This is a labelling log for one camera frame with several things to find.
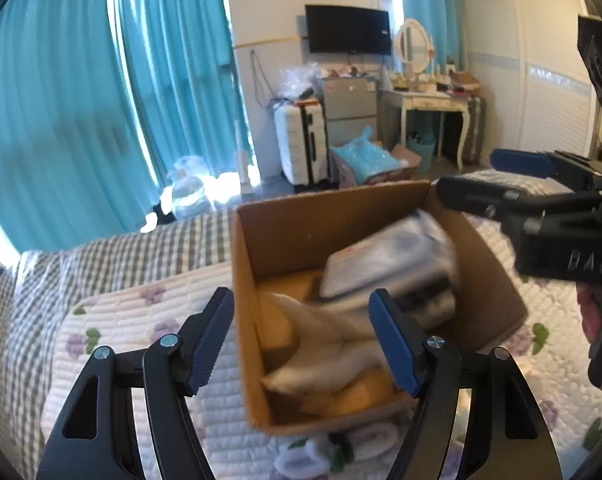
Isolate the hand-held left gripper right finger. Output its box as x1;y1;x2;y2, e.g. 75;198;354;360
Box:
368;288;564;480

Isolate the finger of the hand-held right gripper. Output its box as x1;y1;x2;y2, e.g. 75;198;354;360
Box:
490;148;602;181
437;174;602;221

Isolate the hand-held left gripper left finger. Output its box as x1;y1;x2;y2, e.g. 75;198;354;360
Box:
35;286;236;480

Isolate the grey packaged cloth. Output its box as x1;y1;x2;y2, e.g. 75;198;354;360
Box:
321;210;462;307

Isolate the brown cardboard box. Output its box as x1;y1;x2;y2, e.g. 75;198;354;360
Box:
232;180;530;437

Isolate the white soft cloth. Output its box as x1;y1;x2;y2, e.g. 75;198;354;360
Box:
258;292;398;402

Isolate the person's right hand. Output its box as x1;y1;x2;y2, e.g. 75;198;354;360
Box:
576;284;602;344

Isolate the dark striped cloth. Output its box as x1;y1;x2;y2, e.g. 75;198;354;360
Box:
395;280;458;328

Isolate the dark checked suitcase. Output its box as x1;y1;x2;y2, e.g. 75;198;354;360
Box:
463;95;487;165

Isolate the teal waste bin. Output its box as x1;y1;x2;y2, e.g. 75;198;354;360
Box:
406;132;437;162

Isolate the small open cardboard box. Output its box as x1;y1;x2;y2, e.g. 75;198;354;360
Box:
330;143;424;189

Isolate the white floral quilt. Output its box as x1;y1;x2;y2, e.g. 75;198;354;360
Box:
41;212;602;480

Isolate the white fluffy item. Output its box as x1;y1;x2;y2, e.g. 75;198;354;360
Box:
275;422;400;479

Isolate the white wardrobe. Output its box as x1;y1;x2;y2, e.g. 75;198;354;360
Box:
458;0;602;160

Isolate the white dressing table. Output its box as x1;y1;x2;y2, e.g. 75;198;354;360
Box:
379;86;474;172

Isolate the box with blue bag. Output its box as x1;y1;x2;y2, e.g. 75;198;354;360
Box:
333;127;412;184

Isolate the grey mini fridge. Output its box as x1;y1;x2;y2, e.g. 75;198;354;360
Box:
320;77;380;149

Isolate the white plastic bag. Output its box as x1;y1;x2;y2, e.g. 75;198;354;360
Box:
167;155;218;217

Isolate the white oval mirror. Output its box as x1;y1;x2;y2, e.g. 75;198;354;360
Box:
393;18;434;89

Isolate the white suitcase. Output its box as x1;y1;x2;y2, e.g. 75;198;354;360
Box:
274;100;330;187

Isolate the clear plastic bag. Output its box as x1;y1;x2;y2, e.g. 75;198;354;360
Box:
279;62;328;104

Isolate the black wall television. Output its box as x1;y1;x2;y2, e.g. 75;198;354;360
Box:
304;4;393;56

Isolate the black wall cable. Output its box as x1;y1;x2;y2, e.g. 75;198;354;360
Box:
251;49;274;107

